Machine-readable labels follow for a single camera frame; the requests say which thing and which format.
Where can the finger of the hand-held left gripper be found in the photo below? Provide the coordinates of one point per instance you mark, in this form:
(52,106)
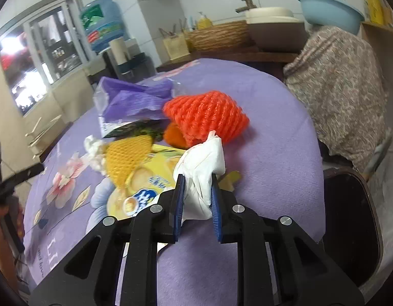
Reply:
(24,173)

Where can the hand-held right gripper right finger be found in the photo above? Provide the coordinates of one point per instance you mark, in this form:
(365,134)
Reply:
(215,210)

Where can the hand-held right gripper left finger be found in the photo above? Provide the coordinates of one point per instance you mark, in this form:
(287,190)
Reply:
(179,207)

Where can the yellow snack packet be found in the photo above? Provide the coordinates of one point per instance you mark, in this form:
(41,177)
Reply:
(158,169)

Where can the white paper tissue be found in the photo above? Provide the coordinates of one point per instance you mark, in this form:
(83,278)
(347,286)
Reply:
(203,165)

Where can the yellow foam fruit net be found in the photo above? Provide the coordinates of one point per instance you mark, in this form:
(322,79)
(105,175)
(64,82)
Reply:
(126,156)

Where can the red foam fruit net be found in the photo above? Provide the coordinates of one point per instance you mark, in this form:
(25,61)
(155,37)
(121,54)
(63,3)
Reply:
(209,114)

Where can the purple plastic bag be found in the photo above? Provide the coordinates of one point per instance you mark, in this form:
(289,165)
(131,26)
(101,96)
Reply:
(132,102)

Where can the dark waste bin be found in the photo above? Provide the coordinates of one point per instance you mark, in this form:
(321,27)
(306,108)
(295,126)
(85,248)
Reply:
(349,223)

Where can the person's left hand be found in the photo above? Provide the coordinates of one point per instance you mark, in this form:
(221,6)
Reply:
(0,245)

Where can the yellow scrap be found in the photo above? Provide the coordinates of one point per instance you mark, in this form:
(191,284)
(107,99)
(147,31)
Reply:
(230,178)

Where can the orange peel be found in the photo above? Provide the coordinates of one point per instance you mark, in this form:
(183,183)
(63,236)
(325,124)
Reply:
(172,137)

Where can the purple floral tablecloth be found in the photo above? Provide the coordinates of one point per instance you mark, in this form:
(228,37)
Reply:
(273,165)

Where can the beige drawer cabinet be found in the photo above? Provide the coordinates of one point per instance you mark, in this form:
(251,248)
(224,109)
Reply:
(65,102)

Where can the glass door cabinet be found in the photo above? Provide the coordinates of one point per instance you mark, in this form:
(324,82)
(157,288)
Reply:
(40,54)

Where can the teal cup holder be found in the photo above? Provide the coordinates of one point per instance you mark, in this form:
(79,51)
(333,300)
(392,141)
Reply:
(132,63)

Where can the wooden counter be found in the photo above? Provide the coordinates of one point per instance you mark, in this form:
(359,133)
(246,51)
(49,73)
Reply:
(234,55)

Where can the paper cup stack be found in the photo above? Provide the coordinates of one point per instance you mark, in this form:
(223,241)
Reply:
(119,49)

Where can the beige chopstick holder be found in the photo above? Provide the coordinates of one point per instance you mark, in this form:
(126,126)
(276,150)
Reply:
(175,47)

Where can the blue water jug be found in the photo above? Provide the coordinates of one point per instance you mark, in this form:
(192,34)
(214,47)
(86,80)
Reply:
(100,22)

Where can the brown floral cloth cover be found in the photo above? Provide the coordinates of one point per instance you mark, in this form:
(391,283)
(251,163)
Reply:
(337,86)

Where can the woven wicker basket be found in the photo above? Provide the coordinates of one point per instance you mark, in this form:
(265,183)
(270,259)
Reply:
(215,36)

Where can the chopsticks bundle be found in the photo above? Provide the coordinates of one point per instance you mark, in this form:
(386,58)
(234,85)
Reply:
(174,28)

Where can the brown and white basin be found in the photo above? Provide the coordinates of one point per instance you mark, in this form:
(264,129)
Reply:
(273,35)

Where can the yellow soap bottle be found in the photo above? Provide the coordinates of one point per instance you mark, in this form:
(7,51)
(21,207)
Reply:
(204,23)

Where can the brass faucet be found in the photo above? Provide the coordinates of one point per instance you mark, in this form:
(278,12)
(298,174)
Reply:
(247,4)

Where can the light blue plastic basin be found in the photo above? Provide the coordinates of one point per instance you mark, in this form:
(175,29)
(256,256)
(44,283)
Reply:
(327,9)

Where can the wooden side shelf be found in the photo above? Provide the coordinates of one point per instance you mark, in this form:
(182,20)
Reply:
(375,38)

